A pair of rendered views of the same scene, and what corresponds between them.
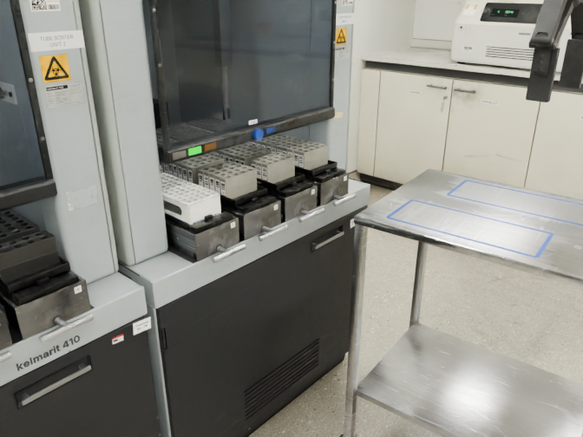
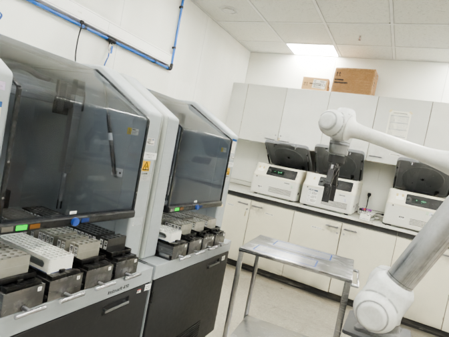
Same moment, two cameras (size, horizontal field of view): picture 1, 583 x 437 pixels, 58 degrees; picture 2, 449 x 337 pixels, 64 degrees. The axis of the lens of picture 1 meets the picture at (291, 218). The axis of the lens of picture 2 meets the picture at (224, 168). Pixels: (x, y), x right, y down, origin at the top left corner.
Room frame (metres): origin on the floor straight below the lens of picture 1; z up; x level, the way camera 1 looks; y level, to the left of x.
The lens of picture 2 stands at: (-0.67, 0.55, 1.33)
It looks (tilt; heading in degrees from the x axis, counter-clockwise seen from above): 3 degrees down; 344
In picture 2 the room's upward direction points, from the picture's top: 11 degrees clockwise
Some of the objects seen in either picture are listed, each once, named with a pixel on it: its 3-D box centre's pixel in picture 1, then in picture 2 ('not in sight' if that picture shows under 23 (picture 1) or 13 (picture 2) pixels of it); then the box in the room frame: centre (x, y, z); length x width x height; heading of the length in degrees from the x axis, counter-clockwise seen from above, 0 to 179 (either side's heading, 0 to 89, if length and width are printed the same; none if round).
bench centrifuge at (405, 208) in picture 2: not in sight; (419, 194); (2.31, -2.40, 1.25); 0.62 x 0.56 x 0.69; 137
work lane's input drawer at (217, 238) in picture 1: (142, 202); (132, 233); (1.35, 0.41, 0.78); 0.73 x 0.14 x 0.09; 48
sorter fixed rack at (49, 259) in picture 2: not in sight; (33, 253); (0.74, 0.79, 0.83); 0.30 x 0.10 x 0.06; 48
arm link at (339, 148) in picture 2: not in sight; (338, 148); (0.77, -0.38, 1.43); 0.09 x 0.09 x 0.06
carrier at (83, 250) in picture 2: not in sight; (87, 249); (0.79, 0.61, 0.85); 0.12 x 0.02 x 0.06; 139
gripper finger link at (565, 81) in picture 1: (573, 63); (331, 193); (0.82, -0.43, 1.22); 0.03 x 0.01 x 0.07; 48
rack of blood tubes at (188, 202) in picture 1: (169, 196); (153, 230); (1.26, 0.31, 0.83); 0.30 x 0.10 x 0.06; 48
